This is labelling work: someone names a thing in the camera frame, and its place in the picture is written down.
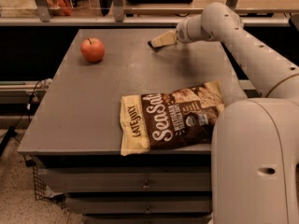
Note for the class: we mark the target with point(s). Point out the wire mesh basket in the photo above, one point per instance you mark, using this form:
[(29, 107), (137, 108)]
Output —
[(40, 188)]

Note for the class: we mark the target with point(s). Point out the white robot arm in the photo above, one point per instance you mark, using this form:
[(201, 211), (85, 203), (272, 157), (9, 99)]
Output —
[(255, 142)]

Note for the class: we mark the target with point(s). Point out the grey drawer cabinet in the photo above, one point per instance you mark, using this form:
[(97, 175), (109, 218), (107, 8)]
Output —
[(77, 124)]

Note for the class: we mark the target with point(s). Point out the middle drawer with handle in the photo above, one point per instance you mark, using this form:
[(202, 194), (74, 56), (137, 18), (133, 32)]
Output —
[(140, 205)]

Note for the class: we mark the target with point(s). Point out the bottom drawer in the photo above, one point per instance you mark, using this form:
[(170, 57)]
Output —
[(147, 219)]

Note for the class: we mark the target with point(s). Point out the brown sea salt chip bag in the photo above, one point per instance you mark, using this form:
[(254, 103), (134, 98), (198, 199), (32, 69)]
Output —
[(164, 121)]

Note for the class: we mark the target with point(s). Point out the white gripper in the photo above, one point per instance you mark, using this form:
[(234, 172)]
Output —
[(183, 34)]

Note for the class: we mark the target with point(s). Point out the orange snack bag on shelf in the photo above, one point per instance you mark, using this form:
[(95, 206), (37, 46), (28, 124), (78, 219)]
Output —
[(57, 0)]

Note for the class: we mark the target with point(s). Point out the metal shelf frame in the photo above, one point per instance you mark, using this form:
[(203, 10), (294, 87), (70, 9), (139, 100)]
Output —
[(87, 13)]

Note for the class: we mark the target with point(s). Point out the red apple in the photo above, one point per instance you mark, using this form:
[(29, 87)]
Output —
[(92, 50)]

